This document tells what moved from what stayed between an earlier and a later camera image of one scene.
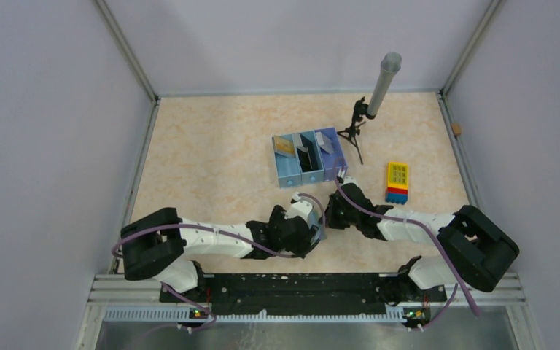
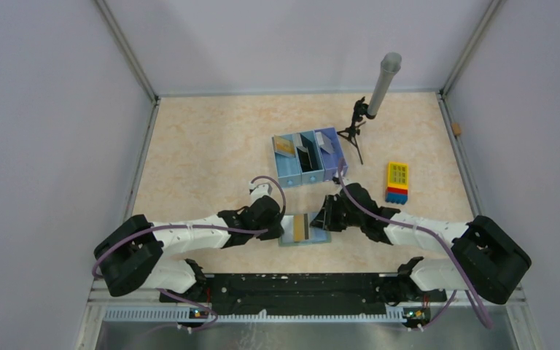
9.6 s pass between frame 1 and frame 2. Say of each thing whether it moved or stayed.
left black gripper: moved
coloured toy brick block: stayed
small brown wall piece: stayed
